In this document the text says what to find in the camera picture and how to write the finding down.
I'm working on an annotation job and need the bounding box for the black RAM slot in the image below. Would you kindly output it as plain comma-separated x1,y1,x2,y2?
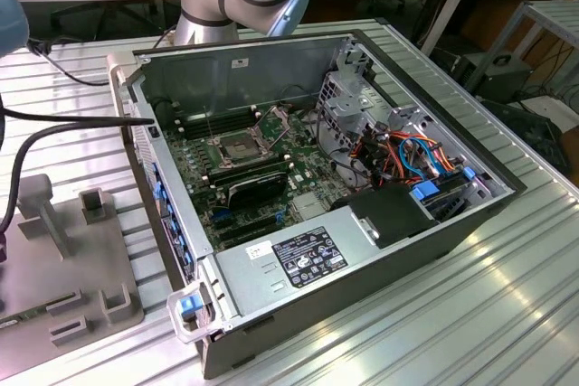
210,162,290,187
180,112,259,132
176,106,257,125
184,118,261,138
206,155,285,180

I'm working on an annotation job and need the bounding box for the CPU socket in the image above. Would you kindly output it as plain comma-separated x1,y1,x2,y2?
212,132,268,165

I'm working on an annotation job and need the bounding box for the black expansion slot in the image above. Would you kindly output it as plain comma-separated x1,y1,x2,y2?
215,212,278,237

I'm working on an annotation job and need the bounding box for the green motherboard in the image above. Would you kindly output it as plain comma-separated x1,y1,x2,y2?
160,105,345,254

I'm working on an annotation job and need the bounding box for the black graphics card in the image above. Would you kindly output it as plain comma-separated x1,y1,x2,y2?
225,171,290,212

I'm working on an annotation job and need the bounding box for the metal socket cover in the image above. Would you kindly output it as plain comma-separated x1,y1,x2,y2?
255,104,293,152

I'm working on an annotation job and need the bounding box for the silver drive cage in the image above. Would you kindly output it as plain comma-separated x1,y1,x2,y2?
315,70,393,165

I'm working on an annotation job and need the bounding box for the black power supply label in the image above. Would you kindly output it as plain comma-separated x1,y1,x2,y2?
271,224,349,288

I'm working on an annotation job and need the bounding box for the black plastic shroud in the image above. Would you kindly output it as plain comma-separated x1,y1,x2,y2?
328,182,441,250

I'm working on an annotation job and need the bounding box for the silver power supply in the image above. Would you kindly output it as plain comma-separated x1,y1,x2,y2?
215,204,379,319

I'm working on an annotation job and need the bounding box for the open black PC case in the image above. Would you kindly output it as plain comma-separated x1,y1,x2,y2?
106,28,528,381

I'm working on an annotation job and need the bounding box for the hard disk in blue carrier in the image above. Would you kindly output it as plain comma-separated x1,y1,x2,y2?
409,167,476,224

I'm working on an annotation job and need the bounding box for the black equipment box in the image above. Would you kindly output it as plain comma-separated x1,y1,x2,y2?
451,52,531,99

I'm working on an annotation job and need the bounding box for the black bag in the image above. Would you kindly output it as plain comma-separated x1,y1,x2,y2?
479,99,572,179

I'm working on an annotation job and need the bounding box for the grey parts rack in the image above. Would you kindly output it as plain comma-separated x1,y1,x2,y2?
0,173,146,355

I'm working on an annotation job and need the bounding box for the green RAM stick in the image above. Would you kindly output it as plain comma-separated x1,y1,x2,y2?
0,302,53,328

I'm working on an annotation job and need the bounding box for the black wire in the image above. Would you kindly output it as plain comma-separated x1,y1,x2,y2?
314,105,363,188

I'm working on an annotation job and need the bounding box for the orange wire bundle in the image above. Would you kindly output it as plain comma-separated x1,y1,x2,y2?
352,130,458,179

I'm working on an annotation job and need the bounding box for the blue wire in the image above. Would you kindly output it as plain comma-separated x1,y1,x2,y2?
397,133,442,178

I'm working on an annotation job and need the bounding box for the clear case handle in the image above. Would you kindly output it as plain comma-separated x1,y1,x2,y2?
166,280,216,344

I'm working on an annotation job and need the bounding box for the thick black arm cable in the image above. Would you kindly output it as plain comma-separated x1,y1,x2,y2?
0,107,156,126
0,123,91,233

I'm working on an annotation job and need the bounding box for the white metal shelf frame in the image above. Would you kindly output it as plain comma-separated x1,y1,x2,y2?
465,0,579,93

